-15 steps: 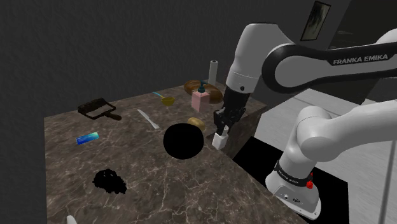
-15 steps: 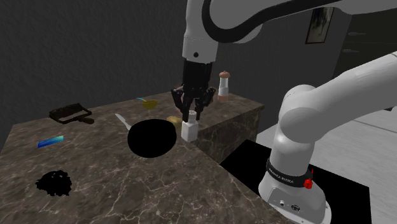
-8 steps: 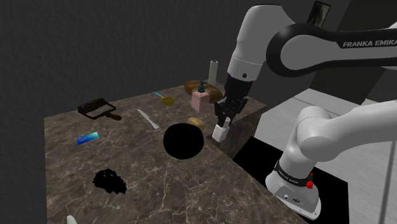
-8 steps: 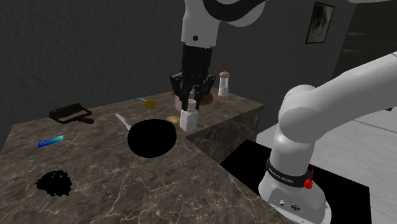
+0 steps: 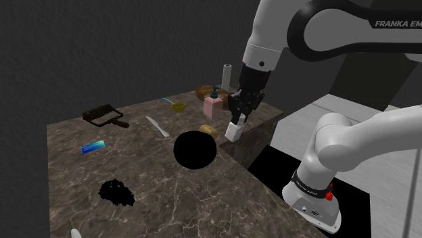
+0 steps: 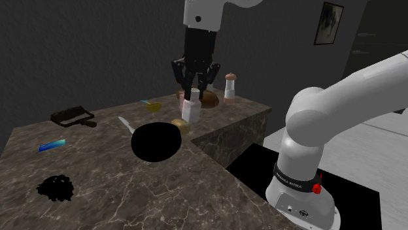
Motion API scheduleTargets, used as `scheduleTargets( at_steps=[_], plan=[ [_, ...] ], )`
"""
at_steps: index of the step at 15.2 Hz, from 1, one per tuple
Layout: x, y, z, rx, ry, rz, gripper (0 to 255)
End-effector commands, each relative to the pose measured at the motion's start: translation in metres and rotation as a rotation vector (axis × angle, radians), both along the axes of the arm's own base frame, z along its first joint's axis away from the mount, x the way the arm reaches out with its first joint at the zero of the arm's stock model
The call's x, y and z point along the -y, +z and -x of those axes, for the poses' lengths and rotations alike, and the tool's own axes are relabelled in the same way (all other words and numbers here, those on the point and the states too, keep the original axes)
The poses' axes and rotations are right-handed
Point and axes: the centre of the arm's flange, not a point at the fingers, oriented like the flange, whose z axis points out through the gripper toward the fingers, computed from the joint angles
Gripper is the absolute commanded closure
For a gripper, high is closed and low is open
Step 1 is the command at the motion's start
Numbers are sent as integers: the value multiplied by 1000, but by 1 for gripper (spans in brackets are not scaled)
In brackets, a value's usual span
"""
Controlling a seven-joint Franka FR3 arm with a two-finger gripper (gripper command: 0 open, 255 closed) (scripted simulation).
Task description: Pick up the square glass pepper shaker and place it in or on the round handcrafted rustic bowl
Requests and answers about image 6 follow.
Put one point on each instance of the black lumpy object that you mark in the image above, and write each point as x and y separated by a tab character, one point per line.
55	188

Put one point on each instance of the blue flat bar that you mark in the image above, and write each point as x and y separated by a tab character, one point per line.
51	145

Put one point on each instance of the dark framed wall picture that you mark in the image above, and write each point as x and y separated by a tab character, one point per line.
328	23

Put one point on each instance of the pink cylindrical container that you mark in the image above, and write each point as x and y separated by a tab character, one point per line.
180	100

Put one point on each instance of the black robot stand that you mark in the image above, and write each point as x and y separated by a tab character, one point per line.
255	165

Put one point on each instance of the white brown-topped pepper mill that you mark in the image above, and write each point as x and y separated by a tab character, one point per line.
229	90

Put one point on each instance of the white salt shaker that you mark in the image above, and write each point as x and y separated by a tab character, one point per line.
191	110

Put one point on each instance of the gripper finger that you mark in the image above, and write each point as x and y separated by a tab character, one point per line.
182	76
208	76

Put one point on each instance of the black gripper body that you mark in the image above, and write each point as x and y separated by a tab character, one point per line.
199	47

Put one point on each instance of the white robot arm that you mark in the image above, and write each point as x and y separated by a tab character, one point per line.
322	127

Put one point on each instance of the yellow potato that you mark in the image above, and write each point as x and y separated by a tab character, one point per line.
182	125

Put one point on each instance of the brown bread loaf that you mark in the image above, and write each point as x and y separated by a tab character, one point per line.
210	99

